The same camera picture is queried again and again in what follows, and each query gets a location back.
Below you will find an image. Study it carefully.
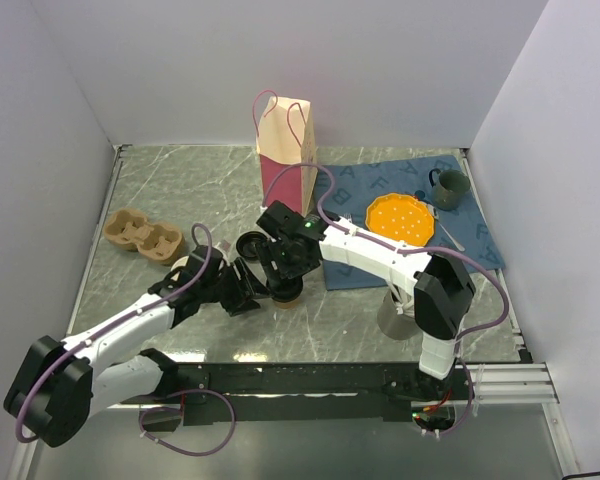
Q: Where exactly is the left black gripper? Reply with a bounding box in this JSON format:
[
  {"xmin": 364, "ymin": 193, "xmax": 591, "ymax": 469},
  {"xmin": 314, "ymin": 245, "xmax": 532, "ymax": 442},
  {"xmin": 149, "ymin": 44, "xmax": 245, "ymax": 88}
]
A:
[{"xmin": 199, "ymin": 257, "xmax": 272, "ymax": 316}]

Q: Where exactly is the black plastic cup lid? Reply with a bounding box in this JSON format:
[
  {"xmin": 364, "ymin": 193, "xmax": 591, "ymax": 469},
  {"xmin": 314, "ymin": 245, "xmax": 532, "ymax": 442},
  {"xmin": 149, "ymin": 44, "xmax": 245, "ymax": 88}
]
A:
[
  {"xmin": 236, "ymin": 231, "xmax": 267, "ymax": 263},
  {"xmin": 266, "ymin": 278, "xmax": 304, "ymax": 303}
]

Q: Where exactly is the brown paper coffee cup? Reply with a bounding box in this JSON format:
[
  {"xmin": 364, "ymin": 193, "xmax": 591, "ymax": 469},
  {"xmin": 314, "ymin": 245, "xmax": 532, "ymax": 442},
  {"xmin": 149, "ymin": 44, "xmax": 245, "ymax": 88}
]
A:
[
  {"xmin": 170, "ymin": 256, "xmax": 192, "ymax": 283},
  {"xmin": 272, "ymin": 297, "xmax": 301, "ymax": 310}
]

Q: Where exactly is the pink cream paper gift bag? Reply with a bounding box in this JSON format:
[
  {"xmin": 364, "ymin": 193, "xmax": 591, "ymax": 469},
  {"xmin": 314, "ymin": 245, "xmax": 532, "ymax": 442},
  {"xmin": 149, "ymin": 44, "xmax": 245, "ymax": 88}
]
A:
[{"xmin": 252, "ymin": 90, "xmax": 317, "ymax": 215}]

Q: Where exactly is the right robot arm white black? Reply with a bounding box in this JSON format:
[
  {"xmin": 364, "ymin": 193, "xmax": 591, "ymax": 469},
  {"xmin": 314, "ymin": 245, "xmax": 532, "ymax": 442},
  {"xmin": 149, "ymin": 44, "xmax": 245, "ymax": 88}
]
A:
[{"xmin": 257, "ymin": 201, "xmax": 475, "ymax": 399}]

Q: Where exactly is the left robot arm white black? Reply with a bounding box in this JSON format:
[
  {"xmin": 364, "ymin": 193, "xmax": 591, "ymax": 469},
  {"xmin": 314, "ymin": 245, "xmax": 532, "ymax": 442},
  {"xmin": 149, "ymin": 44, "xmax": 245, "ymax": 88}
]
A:
[{"xmin": 3, "ymin": 245, "xmax": 271, "ymax": 447}]

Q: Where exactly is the brown pulp cup carrier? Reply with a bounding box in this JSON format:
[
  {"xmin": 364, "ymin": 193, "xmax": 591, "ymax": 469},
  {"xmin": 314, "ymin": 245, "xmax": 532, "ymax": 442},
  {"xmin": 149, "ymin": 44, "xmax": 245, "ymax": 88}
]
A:
[{"xmin": 103, "ymin": 208, "xmax": 185, "ymax": 265}]

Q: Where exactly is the grey cylindrical straw holder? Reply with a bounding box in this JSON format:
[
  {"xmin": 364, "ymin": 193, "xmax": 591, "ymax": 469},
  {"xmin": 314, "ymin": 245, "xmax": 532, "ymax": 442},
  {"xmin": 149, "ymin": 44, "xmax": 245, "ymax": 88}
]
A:
[{"xmin": 376, "ymin": 291, "xmax": 419, "ymax": 341}]

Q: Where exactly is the orange dotted plate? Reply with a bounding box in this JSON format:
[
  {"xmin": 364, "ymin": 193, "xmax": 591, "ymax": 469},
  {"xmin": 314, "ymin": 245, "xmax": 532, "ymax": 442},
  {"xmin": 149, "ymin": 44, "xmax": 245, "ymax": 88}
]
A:
[{"xmin": 365, "ymin": 193, "xmax": 435, "ymax": 247}]

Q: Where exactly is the silver spoon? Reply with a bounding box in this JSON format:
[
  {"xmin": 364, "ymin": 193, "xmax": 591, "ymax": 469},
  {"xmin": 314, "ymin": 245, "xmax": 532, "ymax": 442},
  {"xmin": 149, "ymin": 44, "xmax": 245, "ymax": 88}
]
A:
[{"xmin": 415, "ymin": 190, "xmax": 466, "ymax": 252}]

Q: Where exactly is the dark green mug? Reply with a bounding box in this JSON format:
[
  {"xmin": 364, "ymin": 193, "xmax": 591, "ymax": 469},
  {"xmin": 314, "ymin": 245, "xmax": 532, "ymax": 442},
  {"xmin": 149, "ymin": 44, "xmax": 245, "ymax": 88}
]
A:
[{"xmin": 428, "ymin": 168, "xmax": 471, "ymax": 211}]

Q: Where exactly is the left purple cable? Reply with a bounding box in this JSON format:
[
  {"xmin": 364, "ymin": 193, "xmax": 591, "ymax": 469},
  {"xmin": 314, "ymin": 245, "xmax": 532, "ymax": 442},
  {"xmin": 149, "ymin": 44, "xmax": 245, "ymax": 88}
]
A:
[{"xmin": 13, "ymin": 222, "xmax": 214, "ymax": 444}]

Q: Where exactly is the black mounting base rail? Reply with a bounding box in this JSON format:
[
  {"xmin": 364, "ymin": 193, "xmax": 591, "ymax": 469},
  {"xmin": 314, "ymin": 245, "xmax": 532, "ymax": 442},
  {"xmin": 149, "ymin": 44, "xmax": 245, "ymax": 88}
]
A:
[{"xmin": 126, "ymin": 362, "xmax": 474, "ymax": 426}]

